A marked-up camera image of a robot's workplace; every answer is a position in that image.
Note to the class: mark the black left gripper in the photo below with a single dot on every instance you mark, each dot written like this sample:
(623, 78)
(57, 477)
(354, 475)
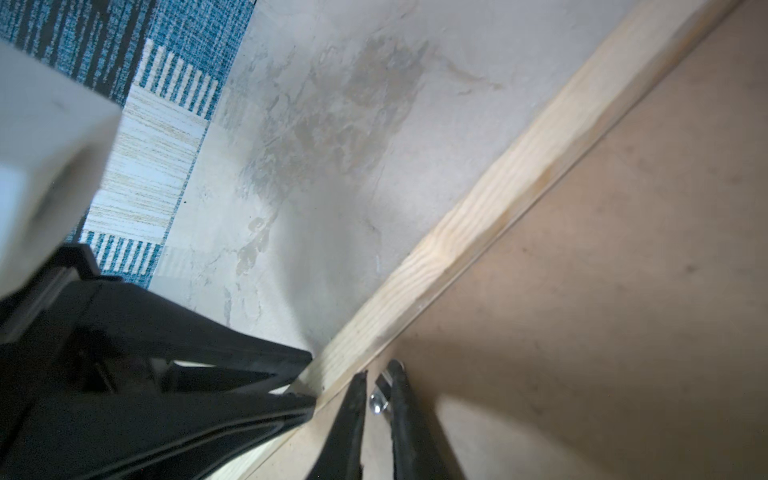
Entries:
(165, 436)

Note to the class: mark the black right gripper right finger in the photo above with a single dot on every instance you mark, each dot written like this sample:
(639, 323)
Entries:
(415, 453)

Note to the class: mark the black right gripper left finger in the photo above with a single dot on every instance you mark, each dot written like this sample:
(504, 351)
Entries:
(340, 457)

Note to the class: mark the metal backing board clip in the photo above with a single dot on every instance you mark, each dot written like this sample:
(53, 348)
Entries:
(379, 399)

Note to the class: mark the brown cardboard backing board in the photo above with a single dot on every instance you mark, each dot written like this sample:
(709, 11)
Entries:
(619, 329)

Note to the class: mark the light wooden picture frame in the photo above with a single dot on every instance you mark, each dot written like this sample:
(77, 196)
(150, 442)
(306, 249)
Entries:
(381, 155)

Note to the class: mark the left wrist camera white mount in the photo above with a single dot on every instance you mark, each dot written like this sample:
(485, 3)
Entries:
(56, 138)

